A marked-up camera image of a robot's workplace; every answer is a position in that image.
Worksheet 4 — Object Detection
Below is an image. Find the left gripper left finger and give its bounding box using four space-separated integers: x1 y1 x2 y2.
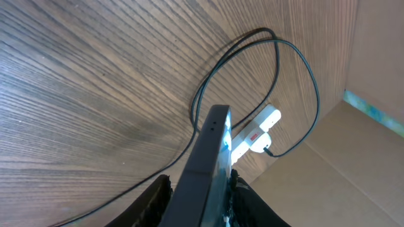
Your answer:
105 175 173 227

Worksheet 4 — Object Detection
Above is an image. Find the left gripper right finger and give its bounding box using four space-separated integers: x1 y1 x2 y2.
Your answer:
226 169 290 227

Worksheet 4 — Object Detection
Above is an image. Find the Samsung Galaxy smartphone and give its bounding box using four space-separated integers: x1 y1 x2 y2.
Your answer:
160 105 232 227

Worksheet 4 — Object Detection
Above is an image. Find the black charger cable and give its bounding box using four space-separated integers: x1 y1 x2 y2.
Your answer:
47 27 321 227

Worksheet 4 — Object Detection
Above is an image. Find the white charger plug adapter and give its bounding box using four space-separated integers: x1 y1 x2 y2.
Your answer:
249 132 272 153

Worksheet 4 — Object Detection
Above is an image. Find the white power strip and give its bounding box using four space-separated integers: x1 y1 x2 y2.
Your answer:
231 105 282 165

